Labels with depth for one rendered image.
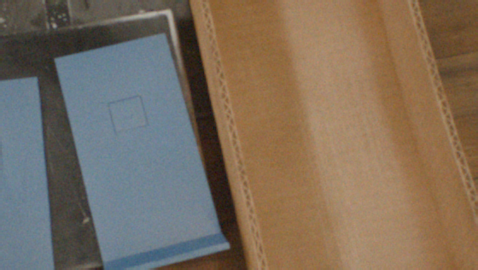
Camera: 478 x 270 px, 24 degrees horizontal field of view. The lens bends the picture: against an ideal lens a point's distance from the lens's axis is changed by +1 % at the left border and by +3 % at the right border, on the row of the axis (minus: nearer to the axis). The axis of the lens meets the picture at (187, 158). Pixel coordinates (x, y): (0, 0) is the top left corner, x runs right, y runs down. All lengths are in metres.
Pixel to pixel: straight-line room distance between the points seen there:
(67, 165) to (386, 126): 0.20
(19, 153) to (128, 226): 0.08
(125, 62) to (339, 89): 0.13
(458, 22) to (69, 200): 0.27
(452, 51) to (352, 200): 0.12
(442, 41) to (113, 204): 0.23
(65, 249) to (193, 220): 0.08
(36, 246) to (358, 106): 0.22
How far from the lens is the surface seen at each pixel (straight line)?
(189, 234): 0.64
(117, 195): 0.65
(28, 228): 0.65
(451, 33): 0.74
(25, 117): 0.68
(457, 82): 0.72
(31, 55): 0.70
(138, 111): 0.67
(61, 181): 0.66
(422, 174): 0.69
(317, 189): 0.67
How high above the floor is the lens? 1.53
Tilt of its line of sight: 68 degrees down
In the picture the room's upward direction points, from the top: 4 degrees counter-clockwise
